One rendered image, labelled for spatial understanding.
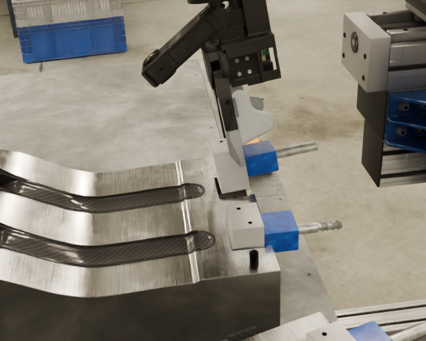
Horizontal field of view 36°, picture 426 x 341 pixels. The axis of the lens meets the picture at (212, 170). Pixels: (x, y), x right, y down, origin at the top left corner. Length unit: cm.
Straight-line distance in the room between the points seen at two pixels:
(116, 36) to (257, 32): 320
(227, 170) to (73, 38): 318
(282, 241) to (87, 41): 329
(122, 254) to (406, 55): 55
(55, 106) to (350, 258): 118
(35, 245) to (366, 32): 60
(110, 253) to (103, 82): 72
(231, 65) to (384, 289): 141
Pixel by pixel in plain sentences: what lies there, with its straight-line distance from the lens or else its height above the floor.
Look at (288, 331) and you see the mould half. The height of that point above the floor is 85.
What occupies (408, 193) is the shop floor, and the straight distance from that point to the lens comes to 255.
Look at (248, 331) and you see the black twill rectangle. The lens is 68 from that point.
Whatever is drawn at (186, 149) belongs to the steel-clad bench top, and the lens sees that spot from 113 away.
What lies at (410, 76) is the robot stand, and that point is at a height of 92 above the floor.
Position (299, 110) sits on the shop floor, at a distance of 314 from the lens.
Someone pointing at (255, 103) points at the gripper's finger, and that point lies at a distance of 85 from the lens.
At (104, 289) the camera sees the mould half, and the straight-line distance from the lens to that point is 72.
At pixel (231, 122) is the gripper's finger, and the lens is 77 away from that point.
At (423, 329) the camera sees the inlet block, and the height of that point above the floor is 86.
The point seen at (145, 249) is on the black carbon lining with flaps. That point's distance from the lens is 77.
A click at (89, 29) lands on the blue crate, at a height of 16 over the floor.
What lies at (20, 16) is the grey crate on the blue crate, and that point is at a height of 28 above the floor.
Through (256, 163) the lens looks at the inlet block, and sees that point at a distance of 82.
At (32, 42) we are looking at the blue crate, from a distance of 396.
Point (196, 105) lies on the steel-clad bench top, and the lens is 129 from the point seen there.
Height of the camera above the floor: 133
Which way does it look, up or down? 30 degrees down
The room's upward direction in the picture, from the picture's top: 3 degrees counter-clockwise
